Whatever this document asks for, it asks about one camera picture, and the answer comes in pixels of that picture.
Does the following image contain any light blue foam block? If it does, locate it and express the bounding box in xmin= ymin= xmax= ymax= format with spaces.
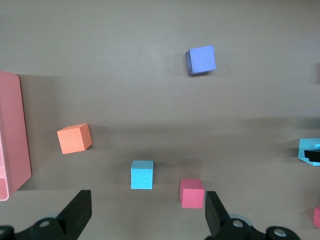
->
xmin=130 ymin=160 xmax=155 ymax=190
xmin=297 ymin=138 xmax=320 ymax=167

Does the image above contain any purple foam block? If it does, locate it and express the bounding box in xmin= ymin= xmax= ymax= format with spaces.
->
xmin=185 ymin=44 xmax=217 ymax=76

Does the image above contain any red foam block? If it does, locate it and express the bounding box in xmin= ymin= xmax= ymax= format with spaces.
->
xmin=313 ymin=206 xmax=320 ymax=230
xmin=179 ymin=178 xmax=205 ymax=209

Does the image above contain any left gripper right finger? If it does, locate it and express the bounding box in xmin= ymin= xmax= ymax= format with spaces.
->
xmin=205 ymin=190 xmax=266 ymax=240

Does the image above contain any orange foam block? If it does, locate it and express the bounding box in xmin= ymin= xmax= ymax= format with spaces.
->
xmin=56 ymin=122 xmax=93 ymax=155

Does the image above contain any pink plastic bin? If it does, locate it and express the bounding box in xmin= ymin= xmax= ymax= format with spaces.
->
xmin=0 ymin=70 xmax=33 ymax=202

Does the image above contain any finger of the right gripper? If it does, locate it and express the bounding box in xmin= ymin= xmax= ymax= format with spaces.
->
xmin=303 ymin=148 xmax=320 ymax=163

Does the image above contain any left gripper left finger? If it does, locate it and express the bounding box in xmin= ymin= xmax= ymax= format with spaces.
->
xmin=29 ymin=189 xmax=93 ymax=240

